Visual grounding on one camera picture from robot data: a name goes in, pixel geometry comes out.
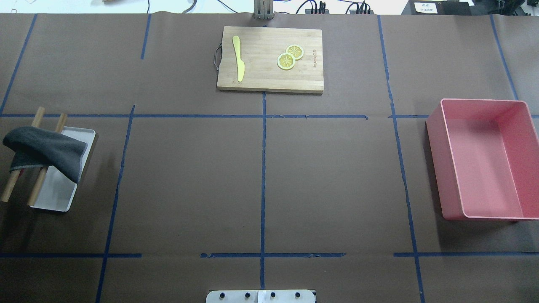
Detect dark grey cloth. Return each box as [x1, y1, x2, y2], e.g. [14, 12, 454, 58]
[3, 126, 88, 183]

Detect yellow plastic knife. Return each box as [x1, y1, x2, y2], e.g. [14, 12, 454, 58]
[232, 36, 245, 82]

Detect front lemon slice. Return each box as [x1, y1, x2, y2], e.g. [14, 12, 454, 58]
[276, 52, 296, 70]

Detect lemon slice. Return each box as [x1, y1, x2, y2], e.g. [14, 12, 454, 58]
[276, 52, 296, 70]
[286, 44, 304, 60]

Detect bamboo cutting board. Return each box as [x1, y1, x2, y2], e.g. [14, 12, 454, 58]
[217, 26, 325, 94]

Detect rear lemon slice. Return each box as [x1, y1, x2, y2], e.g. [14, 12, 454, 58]
[286, 44, 304, 60]

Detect black box with label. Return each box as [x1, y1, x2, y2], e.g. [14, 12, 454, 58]
[401, 0, 472, 16]

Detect right wooden dowel rod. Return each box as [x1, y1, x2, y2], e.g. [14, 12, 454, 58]
[27, 113, 68, 207]

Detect wooden dowel rod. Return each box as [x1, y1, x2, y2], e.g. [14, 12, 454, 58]
[27, 113, 68, 207]
[0, 106, 45, 202]

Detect pink plastic bin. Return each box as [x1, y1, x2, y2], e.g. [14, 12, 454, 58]
[426, 98, 539, 222]

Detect left wooden dowel rod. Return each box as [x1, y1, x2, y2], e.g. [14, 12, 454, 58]
[0, 106, 45, 202]

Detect aluminium frame post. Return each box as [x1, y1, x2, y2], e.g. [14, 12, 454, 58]
[253, 0, 275, 20]

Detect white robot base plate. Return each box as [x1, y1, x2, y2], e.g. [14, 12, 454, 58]
[205, 289, 317, 303]

